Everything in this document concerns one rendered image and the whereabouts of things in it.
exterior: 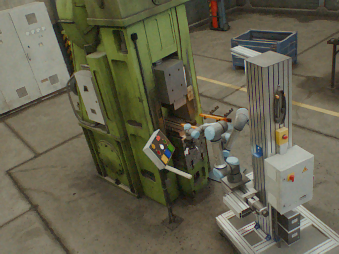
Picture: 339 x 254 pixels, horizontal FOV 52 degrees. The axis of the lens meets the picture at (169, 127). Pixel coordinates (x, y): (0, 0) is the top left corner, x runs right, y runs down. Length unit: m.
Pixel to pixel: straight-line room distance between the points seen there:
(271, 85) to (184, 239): 2.12
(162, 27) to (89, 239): 2.60
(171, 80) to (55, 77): 5.47
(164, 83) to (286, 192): 1.64
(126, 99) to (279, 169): 1.93
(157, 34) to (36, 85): 5.44
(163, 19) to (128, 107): 1.05
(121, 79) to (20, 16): 4.92
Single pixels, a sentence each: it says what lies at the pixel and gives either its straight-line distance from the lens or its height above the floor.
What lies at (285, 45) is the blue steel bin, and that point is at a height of 0.57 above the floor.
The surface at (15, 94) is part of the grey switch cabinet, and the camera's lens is 8.65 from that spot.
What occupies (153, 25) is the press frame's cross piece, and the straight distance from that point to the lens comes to 3.67.
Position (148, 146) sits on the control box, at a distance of 3.44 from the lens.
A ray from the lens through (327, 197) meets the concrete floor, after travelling 4.51.
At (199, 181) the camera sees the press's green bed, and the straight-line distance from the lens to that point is 4.53.
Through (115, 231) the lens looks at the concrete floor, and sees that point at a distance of 4.41.
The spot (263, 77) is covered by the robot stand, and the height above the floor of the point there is 1.94.
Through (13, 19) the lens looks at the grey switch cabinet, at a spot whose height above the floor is 1.92.
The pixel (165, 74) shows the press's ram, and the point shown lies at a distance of 3.64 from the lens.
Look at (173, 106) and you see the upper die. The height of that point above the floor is 1.32.
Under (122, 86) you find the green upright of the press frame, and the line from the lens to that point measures 3.92.
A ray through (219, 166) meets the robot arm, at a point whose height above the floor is 1.07.
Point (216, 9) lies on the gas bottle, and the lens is 11.26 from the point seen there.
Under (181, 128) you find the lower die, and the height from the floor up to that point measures 0.99.
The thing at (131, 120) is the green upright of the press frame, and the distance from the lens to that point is 4.08.
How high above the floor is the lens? 3.01
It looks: 29 degrees down
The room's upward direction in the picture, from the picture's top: 12 degrees counter-clockwise
